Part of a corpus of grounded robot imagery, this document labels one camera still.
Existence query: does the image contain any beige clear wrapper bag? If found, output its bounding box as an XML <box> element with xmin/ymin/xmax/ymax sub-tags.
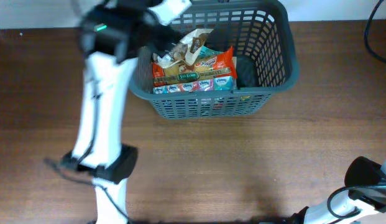
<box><xmin>153</xmin><ymin>29</ymin><xmax>213</xmax><ymax>68</ymax></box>

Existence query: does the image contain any light teal tissue pack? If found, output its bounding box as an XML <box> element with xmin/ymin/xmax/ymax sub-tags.
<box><xmin>197</xmin><ymin>46</ymin><xmax>223</xmax><ymax>59</ymax></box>

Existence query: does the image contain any San Remo spaghetti pack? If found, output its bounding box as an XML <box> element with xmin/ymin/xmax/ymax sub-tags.
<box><xmin>152</xmin><ymin>47</ymin><xmax>237</xmax><ymax>87</ymax></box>

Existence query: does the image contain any blue pasta pack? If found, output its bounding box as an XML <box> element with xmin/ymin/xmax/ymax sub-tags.
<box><xmin>153</xmin><ymin>76</ymin><xmax>237</xmax><ymax>95</ymax></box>

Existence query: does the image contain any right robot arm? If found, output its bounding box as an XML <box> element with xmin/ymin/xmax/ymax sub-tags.
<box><xmin>286</xmin><ymin>156</ymin><xmax>386</xmax><ymax>224</ymax></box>

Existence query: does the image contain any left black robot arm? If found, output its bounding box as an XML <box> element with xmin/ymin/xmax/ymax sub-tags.
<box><xmin>44</xmin><ymin>1</ymin><xmax>191</xmax><ymax>223</ymax></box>

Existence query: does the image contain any grey plastic shopping basket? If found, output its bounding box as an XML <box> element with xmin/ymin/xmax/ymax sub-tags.
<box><xmin>129</xmin><ymin>1</ymin><xmax>299</xmax><ymax>119</ymax></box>

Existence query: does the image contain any left black cable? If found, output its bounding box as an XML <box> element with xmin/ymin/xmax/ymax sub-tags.
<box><xmin>43</xmin><ymin>86</ymin><xmax>131</xmax><ymax>224</ymax></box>

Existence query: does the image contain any black cable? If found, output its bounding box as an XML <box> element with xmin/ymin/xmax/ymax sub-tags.
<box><xmin>363</xmin><ymin>0</ymin><xmax>386</xmax><ymax>66</ymax></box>
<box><xmin>43</xmin><ymin>86</ymin><xmax>131</xmax><ymax>224</ymax></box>

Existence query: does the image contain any right black cable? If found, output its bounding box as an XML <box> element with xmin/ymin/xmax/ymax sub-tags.
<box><xmin>363</xmin><ymin>0</ymin><xmax>386</xmax><ymax>66</ymax></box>

